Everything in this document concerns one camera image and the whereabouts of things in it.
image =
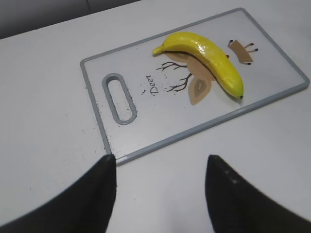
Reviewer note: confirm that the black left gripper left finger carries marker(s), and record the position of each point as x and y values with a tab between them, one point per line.
84	207

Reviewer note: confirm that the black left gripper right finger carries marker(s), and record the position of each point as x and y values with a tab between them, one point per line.
236	206

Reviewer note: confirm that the yellow plastic banana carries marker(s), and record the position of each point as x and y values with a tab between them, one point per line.
210	55

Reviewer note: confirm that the white grey-rimmed cutting board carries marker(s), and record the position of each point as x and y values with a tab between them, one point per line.
143	103

